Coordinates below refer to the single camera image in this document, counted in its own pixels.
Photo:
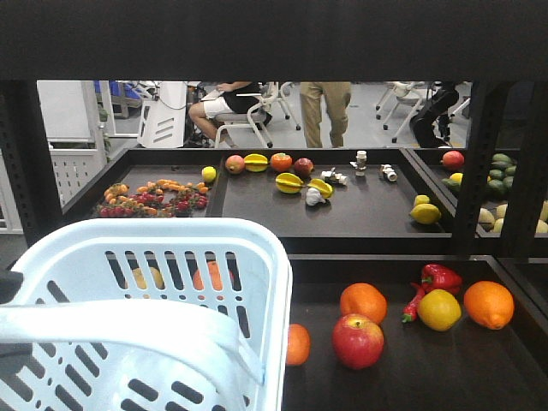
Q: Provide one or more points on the light blue plastic basket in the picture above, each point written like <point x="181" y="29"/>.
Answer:
<point x="147" y="314"/>

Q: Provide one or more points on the yellow starfruit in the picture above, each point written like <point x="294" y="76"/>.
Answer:
<point x="289" y="183"/>

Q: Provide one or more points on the white garlic bulb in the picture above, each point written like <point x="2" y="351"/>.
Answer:
<point x="314" y="197"/>

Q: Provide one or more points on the round orange fruit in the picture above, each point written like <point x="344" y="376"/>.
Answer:
<point x="364" y="299"/>

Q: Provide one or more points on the yellow lemon on tray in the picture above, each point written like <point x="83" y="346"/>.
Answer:
<point x="425" y="214"/>

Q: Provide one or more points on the red apple front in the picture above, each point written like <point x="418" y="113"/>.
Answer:
<point x="357" y="341"/>

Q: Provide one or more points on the black wooden produce stand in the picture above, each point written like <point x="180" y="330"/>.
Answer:
<point x="362" y="234"/>

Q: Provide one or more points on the red chili pepper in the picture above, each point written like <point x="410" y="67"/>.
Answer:
<point x="410" y="311"/>

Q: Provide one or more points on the red bell pepper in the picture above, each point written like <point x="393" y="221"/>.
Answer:
<point x="436" y="276"/>

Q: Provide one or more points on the yellow lemon fruit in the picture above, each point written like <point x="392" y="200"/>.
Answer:
<point x="439" y="310"/>

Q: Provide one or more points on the large orange with nub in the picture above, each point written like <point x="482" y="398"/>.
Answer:
<point x="489" y="304"/>

